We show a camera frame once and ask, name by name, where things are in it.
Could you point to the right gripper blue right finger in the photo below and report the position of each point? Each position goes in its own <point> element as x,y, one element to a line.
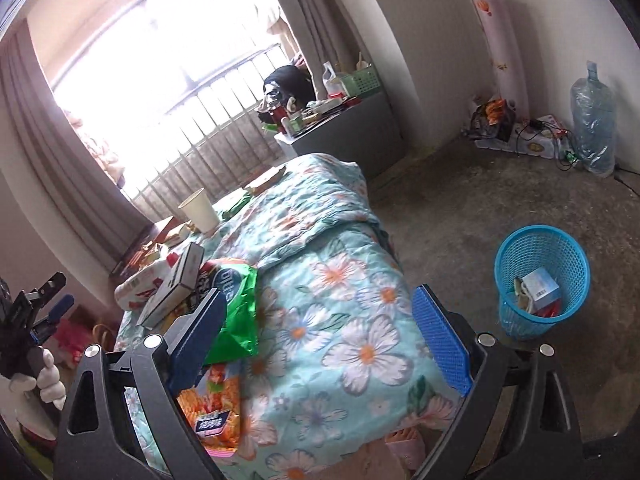
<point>447,349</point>

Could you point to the orange snack packet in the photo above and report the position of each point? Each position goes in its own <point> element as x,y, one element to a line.
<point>266,180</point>

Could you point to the black backpack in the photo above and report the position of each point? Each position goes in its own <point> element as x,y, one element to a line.
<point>288,86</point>

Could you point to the metal balcony railing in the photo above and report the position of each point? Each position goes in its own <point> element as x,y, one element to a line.
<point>212,140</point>

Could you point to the white plastic jug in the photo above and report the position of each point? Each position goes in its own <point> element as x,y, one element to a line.
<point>333,83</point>

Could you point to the grey left curtain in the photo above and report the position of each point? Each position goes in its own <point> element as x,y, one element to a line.
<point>90,203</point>

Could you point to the rolled floral paper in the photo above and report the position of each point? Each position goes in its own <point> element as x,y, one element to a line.
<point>504,53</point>

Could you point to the green chip bag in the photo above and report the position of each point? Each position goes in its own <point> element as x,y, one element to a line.
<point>236,279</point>

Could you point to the white strawberry milk bottle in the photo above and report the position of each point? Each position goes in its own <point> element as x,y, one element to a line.
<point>135,292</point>

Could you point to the green plastic basket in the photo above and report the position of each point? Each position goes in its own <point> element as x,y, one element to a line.
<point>362,82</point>

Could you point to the white power strip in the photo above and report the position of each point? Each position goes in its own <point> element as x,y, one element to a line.
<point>544,137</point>

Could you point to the blue mesh trash bin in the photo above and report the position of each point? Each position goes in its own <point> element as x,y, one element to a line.
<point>525,250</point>

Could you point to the floral blue quilt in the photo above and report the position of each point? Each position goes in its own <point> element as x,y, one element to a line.
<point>341,368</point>

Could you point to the grey right curtain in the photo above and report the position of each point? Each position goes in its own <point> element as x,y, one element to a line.
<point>325,33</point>

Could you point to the grey side cabinet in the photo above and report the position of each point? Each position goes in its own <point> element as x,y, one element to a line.
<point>366,133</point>

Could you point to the red thermos bottle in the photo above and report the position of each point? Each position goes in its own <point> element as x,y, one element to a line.
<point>277,112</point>

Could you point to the white gloved left hand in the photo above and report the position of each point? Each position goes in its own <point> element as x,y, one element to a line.
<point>48,379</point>

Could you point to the orange snack bag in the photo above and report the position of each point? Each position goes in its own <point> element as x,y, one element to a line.
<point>212,407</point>

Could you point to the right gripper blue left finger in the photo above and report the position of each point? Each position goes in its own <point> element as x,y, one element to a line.
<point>191,337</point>

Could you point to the large clear water jug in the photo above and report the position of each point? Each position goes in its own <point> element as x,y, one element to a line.
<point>593,107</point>

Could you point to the white medicine box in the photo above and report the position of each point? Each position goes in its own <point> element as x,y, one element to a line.
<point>540,289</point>

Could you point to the small green snack packet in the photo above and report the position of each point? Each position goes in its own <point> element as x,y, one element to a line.
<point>234,209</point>

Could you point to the orange cardboard box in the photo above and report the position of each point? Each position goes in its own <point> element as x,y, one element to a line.
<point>150,237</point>

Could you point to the white paper cup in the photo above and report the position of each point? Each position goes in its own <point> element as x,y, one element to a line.
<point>200,211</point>

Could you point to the grey curtain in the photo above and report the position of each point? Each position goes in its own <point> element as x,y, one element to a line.
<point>325,33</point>
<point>90,203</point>

